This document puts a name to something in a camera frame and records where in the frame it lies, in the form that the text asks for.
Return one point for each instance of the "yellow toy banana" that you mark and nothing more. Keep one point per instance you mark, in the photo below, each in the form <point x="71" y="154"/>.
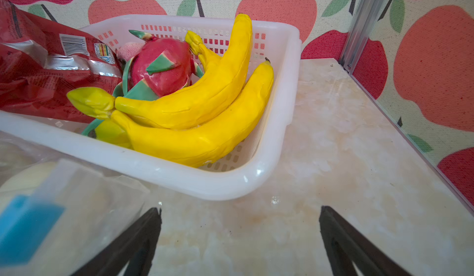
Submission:
<point x="211" y="140"/>
<point x="221" y="83"/>

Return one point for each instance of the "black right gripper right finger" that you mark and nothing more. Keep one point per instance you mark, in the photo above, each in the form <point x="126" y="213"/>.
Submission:
<point x="349" y="251"/>

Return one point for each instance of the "pink toy dragon fruit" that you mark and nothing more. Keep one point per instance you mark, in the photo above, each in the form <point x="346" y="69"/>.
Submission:
<point x="156" y="68"/>

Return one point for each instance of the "white plastic fruit basket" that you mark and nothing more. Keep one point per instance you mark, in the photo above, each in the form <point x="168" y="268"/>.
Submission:
<point x="239" y="173"/>

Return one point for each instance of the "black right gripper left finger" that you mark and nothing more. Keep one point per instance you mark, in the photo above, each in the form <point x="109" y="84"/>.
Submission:
<point x="132" y="252"/>

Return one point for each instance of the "clear blue zip-top bag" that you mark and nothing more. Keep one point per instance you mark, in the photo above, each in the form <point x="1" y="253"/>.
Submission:
<point x="71" y="217"/>

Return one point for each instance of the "lower yellow toy banana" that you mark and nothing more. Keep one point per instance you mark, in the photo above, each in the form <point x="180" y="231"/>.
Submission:
<point x="211" y="140"/>

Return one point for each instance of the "upper yellow toy banana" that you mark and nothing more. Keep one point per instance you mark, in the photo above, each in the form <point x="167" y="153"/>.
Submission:
<point x="221" y="83"/>

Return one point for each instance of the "aluminium right corner post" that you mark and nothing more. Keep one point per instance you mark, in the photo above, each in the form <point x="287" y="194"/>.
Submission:
<point x="365" y="17"/>

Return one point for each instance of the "red snack bag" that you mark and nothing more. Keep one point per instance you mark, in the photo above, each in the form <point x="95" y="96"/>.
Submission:
<point x="41" y="61"/>

